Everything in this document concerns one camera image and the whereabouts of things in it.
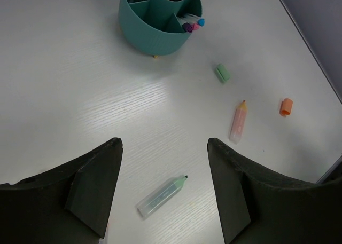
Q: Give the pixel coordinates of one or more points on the orange pencil shaped case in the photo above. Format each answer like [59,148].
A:
[238,123]

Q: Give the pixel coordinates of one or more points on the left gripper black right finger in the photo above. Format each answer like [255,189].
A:
[259,205]

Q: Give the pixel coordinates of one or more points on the teal round pen holder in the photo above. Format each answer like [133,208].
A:
[153,26]

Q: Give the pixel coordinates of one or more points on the green eraser cap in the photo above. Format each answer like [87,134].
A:
[222,73]

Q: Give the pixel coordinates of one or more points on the green pencil shaped case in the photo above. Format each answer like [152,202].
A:
[155,200]

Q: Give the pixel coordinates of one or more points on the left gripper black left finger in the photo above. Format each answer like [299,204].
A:
[70,203]

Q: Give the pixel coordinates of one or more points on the pink white marker pen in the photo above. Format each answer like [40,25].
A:
[195,26]

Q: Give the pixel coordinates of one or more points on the purple white marker pen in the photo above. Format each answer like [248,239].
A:
[186,26]

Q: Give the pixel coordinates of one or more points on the orange eraser cap right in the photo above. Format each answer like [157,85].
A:
[286,107]

